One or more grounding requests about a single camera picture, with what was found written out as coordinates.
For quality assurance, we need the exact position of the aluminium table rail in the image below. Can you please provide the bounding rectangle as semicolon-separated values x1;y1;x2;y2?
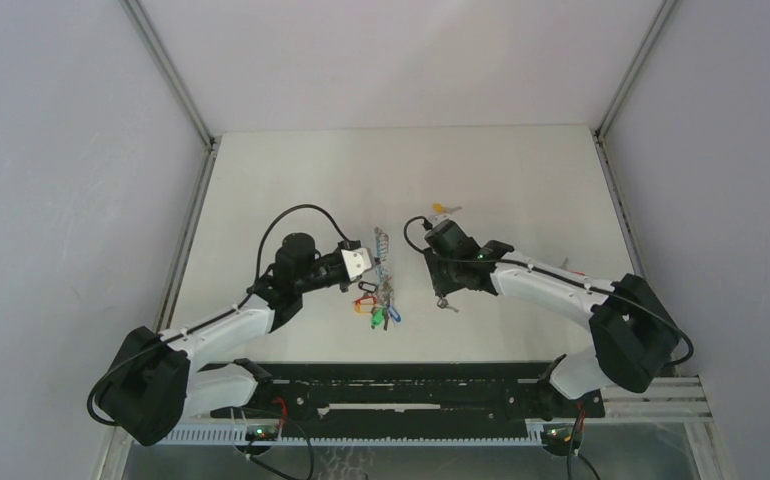
592;132;646;277
150;136;222;333

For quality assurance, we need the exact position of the yellow tagged key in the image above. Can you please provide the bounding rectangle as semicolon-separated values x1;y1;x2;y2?
354;303;376;315
432;203;462;216

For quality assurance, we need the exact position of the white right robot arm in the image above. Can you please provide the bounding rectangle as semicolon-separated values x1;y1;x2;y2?
419;218;695;416

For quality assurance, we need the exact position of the left aluminium table rail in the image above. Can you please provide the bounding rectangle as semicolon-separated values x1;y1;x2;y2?
150;136;222;333

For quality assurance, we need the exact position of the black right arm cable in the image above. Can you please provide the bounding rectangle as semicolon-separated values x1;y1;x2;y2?
402;215;466;261

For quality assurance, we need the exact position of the left green led board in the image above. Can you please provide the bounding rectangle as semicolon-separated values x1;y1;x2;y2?
245;426;281;443

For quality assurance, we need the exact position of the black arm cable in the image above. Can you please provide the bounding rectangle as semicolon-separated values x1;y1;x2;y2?
402;215;466;261
252;203;360;293

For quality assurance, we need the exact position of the blue tagged key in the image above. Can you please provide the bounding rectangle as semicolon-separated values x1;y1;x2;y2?
387;305;402;323

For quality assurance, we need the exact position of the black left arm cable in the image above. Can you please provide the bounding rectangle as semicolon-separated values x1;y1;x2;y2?
252;203;360;293

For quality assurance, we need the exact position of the black tagged key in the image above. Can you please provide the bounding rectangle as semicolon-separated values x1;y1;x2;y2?
357;280;379;294
436;297;460;313

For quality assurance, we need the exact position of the red tagged key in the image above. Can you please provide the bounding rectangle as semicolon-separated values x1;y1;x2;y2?
354;295;378;306
560;257;584;276

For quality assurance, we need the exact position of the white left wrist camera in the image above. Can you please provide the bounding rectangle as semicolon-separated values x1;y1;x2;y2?
340;247;375;279

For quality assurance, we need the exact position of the green led board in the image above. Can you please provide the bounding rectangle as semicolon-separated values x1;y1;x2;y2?
541;425;583;444
245;426;281;443

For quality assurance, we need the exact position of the green tagged key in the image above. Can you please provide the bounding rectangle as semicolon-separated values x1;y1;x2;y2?
370;309;388;329

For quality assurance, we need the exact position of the left aluminium frame post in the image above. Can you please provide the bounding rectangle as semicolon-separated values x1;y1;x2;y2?
119;0;215;150

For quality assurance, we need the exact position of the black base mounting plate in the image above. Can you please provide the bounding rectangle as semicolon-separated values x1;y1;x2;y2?
204;362;616;441

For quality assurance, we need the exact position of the right aluminium table rail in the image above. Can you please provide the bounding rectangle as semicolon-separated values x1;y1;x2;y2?
592;132;646;277

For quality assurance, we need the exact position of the aluminium frame post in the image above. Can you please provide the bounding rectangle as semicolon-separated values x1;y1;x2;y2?
119;0;215;150
593;0;681;143

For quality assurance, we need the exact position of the right aluminium frame post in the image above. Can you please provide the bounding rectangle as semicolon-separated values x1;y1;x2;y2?
593;0;681;143

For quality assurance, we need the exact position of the right green led board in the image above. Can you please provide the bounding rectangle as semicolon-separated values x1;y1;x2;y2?
541;425;583;444

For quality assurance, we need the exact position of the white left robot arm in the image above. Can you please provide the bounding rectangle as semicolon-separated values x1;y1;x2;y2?
87;233;377;446

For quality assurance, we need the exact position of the white comb cable duct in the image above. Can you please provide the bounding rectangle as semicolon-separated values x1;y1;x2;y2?
156;424;544;447

